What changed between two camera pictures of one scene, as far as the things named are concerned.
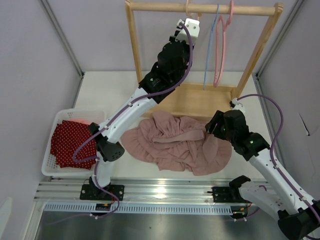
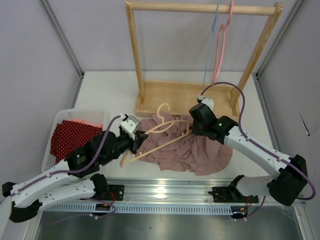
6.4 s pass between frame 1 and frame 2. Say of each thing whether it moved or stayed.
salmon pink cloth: stayed
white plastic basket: stayed
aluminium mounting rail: stayed
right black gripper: moved
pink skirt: stayed
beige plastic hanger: moved
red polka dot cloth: stayed
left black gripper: moved
